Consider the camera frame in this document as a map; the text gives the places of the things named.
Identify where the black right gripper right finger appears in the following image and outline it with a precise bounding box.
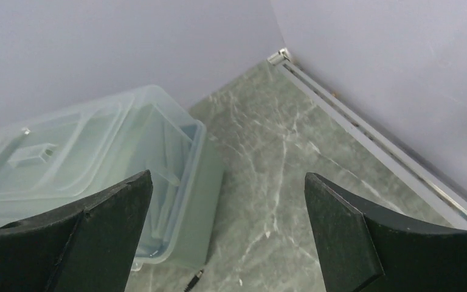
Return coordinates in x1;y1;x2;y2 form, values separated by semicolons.
304;172;467;291

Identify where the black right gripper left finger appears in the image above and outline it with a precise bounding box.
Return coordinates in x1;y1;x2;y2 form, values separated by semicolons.
0;170;153;291

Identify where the black thin adapter cable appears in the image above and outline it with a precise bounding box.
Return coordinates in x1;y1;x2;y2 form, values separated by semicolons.
183;269;205;292

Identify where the translucent plastic storage box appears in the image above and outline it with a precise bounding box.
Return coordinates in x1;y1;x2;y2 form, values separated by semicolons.
0;85;225;271

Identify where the aluminium table edge rail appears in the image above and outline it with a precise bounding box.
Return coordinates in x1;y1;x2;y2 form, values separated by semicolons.
267;48;467;230

